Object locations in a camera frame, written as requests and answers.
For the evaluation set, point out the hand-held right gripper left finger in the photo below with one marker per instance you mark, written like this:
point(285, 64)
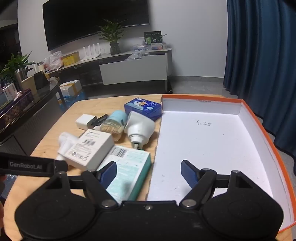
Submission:
point(108, 174)

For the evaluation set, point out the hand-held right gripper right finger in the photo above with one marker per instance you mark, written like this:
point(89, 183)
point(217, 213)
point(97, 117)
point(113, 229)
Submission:
point(189, 173)

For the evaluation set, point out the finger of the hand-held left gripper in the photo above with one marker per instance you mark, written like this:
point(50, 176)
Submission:
point(60, 166)

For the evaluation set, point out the white plug-in device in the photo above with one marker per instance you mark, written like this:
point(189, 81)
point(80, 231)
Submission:
point(66, 141)
point(138, 127)

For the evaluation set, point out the teal and white box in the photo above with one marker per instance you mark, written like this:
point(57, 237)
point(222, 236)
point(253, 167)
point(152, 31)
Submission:
point(131, 162)

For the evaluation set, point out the small white box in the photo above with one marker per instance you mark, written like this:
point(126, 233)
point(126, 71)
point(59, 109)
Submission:
point(92, 148)

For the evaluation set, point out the orange and white box lid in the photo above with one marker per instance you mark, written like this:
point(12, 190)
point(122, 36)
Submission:
point(208, 143)

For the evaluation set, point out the white charger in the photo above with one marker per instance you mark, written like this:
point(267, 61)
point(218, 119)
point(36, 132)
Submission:
point(83, 121)

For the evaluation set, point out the toothpick jar with blue lid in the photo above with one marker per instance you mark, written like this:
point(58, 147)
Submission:
point(115, 120)

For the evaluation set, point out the dark glass coffee table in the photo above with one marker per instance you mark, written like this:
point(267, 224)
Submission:
point(30, 120)

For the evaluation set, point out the purple patterned box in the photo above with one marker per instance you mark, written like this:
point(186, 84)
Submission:
point(13, 109)

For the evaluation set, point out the blue plastic bag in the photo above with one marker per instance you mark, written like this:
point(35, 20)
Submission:
point(74, 99)

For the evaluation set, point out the blue tin with cartoon print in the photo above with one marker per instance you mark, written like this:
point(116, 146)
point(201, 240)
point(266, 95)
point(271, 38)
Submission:
point(143, 107)

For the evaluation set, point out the beige cup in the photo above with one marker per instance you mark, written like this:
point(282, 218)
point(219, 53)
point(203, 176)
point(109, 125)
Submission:
point(29, 85)

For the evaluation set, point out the cardboard box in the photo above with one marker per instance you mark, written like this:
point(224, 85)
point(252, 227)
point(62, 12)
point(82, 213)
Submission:
point(70, 87)

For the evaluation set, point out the steel tumbler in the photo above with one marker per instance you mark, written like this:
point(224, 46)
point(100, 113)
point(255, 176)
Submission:
point(20, 78)

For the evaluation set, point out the small black box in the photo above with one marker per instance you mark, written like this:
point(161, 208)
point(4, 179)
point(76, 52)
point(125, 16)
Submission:
point(41, 80)

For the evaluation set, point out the leafy green plant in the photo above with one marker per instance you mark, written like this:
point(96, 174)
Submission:
point(16, 63)

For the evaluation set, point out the grey television cabinet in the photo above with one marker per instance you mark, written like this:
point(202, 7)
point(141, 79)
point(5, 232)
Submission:
point(90, 69)

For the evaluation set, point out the white and red plastic bag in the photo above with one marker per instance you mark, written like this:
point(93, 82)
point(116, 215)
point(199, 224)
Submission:
point(53, 60)

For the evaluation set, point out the yellow box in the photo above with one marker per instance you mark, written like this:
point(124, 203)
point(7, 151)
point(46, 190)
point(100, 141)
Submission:
point(70, 59)

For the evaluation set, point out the white router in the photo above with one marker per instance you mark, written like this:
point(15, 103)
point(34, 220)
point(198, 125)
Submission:
point(91, 52)

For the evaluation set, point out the clear plastic bag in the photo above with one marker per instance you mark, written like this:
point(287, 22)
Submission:
point(136, 56)

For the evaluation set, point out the pile of small boxes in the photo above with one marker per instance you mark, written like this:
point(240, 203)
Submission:
point(148, 47)

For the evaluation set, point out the dark blue curtain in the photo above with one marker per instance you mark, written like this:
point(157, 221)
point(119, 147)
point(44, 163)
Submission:
point(261, 58)

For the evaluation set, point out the potted plant in dark pot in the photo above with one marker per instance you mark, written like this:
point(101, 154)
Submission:
point(113, 34)

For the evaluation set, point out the green box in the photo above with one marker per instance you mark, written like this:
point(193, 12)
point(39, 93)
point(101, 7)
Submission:
point(152, 37)

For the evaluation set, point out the black television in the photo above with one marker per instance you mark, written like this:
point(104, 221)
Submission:
point(92, 20)

